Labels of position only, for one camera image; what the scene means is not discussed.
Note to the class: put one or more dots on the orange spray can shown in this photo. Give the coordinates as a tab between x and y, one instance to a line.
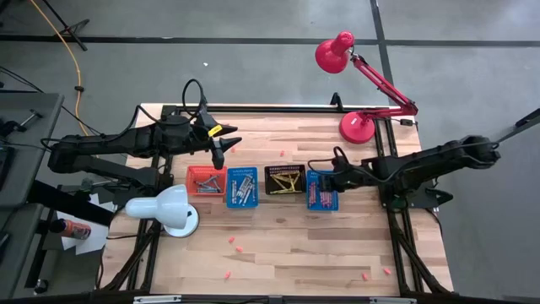
73	230

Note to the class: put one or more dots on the black caster wheel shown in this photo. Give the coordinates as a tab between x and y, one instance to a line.
41	287

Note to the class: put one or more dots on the black metal tool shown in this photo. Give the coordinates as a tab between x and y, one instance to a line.
12	126

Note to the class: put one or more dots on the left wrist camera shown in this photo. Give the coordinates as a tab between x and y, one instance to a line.
206	119

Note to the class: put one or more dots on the blue plastic basket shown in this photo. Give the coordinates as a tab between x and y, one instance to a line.
230	204
314	175

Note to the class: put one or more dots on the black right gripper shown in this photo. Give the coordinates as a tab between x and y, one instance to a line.
343	179

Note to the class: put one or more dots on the red desk lamp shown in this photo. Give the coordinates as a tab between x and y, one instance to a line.
333	55

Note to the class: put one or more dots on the black tripod stand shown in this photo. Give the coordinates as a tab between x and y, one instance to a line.
64	24

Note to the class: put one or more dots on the black table clamp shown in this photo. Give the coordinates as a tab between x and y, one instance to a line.
336	100
204	102

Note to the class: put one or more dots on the black plastic basket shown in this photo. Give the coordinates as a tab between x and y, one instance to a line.
300	188

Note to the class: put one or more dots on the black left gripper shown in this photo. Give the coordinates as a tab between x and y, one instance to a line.
185	135

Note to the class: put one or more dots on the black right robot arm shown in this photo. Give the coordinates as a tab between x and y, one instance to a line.
443	160

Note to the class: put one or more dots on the silver metal bracket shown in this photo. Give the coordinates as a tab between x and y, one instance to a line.
392	301
156	299

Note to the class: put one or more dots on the white paper sheet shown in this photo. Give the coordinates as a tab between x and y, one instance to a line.
90	242

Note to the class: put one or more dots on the white desk lamp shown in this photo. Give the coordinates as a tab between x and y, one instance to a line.
160	207

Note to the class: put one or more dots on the black beam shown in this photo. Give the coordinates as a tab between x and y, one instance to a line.
67	202

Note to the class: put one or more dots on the teal crayon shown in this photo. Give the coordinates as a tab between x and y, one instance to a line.
208	189

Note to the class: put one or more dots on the grey side table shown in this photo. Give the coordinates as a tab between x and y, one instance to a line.
29	152

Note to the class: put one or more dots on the black bar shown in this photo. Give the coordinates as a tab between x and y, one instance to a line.
527	120

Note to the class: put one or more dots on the white crayon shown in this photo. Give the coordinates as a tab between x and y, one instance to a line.
246	193
253	191
247	184
234	191
242	199

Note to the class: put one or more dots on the orange plastic basket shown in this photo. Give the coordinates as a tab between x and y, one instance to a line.
192	190

